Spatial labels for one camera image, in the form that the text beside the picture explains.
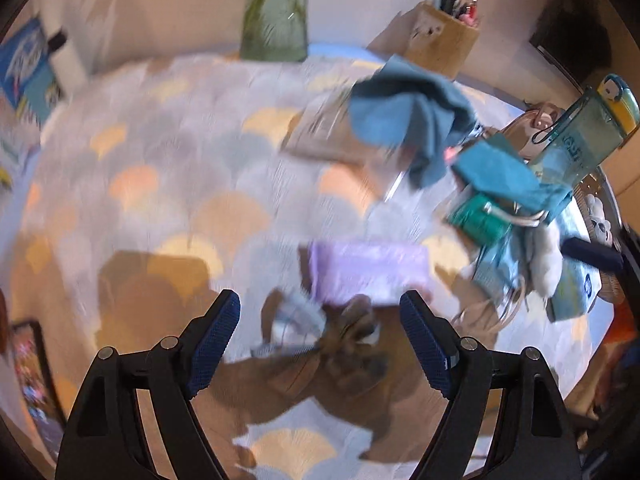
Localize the glass flower vase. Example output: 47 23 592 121
240 0 308 63

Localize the teal water bottle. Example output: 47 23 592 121
529 74 639 186

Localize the woven round basket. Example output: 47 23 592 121
569 169 632 306

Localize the white fluffy plush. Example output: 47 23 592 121
524 221 563 299

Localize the light blue drawstring bag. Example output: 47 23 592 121
452 229 527 334

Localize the wet wipes pack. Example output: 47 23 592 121
547 200 602 323

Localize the brown leather pouch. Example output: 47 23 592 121
500 102 564 162

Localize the blue cloth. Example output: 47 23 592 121
348 55 477 188

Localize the purple tissue pack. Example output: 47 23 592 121
308 240 434 307

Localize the bamboo pen holder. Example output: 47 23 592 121
404 0 480 79

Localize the teal knitted pouch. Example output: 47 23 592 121
452 140 573 223

